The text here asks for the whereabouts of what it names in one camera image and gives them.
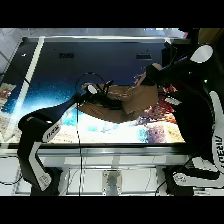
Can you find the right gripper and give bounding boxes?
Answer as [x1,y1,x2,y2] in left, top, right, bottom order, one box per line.
[145,63,164,85]

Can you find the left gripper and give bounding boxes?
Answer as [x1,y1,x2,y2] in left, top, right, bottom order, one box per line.
[95,92,123,110]

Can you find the beige drawstring pants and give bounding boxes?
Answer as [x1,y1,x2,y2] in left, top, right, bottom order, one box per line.
[78,71,162,124]

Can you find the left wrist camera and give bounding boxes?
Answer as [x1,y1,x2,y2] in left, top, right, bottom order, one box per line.
[99,79,115,96]

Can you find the black cable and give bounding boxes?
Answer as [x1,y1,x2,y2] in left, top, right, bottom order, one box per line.
[74,72,105,197]

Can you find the silver frame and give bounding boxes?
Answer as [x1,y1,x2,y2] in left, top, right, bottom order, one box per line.
[0,143,224,197]

